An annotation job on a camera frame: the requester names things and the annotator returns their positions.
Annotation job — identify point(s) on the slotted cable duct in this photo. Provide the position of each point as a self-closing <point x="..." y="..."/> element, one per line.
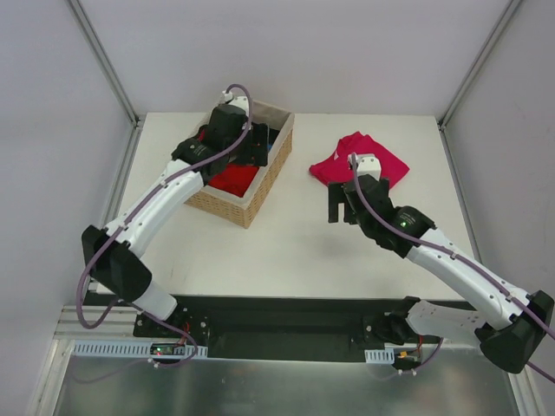
<point x="138" y="350"/>
<point x="384" y="356"/>

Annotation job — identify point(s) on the magenta t shirt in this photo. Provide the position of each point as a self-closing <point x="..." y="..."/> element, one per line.
<point x="336" y="167"/>

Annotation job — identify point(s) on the right slotted cable duct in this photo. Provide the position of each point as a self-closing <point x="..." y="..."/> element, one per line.
<point x="384" y="356"/>

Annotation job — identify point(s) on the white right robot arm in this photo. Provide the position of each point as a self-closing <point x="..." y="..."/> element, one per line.
<point x="505" y="322"/>

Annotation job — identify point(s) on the aluminium corner post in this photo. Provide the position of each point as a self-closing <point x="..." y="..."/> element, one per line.
<point x="94" y="42"/>
<point x="494" y="36"/>

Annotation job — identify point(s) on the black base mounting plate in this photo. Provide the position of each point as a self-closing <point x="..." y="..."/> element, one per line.
<point x="283" y="329"/>

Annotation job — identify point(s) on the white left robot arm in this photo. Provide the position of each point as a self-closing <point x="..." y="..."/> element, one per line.
<point x="113" y="253"/>

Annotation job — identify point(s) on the red t shirt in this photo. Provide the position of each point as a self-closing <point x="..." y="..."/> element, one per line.
<point x="235" y="179"/>

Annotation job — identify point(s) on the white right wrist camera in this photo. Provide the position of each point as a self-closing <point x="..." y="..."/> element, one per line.
<point x="365" y="164"/>

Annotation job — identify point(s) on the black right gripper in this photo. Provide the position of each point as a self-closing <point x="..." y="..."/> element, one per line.
<point x="343" y="201"/>

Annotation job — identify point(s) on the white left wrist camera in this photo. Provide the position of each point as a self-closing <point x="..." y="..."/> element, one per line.
<point x="239" y="101"/>

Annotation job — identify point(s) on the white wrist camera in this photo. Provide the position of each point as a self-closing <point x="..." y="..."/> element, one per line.
<point x="365" y="164"/>
<point x="239" y="101"/>

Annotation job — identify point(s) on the right aluminium corner post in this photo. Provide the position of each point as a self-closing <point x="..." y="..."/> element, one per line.
<point x="494" y="36"/>

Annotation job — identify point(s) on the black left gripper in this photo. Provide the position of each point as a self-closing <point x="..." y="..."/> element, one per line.
<point x="257" y="144"/>

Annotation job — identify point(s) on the left aluminium corner post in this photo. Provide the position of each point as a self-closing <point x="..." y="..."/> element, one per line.
<point x="94" y="42"/>

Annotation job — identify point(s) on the wicker laundry basket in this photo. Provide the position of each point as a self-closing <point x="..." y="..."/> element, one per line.
<point x="242" y="211"/>

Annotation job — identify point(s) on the black printed t shirt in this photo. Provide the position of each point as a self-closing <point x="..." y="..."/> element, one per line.
<point x="272" y="137"/>

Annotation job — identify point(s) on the left slotted cable duct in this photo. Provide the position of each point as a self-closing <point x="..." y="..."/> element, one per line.
<point x="138" y="350"/>

